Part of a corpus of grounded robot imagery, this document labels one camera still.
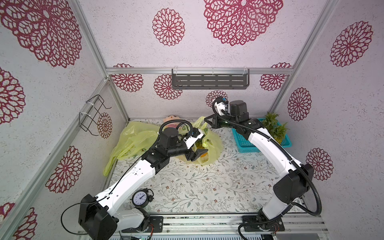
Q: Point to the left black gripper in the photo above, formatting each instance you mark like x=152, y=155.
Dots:
x=190, y=156

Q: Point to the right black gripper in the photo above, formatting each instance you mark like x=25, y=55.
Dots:
x=214, y=121

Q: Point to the avocado print green plastic bag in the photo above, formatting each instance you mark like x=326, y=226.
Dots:
x=211, y=142

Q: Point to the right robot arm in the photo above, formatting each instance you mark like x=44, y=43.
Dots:
x=295, y=178

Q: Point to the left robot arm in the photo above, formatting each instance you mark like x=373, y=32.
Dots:
x=100, y=216

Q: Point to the plain green plastic bag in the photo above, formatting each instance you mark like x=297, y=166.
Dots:
x=135, y=139

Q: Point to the teal plastic basket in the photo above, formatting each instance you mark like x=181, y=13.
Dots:
x=254, y=131

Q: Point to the plush doll toy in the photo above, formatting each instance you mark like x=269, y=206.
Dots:
x=169, y=118

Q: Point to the black alarm clock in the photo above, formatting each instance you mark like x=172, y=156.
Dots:
x=142, y=198

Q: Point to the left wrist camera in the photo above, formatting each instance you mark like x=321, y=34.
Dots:
x=191, y=139

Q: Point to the grey wall shelf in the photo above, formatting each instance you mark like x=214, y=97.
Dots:
x=210, y=81

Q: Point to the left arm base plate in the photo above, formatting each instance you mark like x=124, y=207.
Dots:
x=153, y=224

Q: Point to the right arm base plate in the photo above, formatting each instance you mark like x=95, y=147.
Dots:
x=256, y=223

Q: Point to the black wire wall rack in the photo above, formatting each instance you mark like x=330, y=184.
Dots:
x=87, y=117

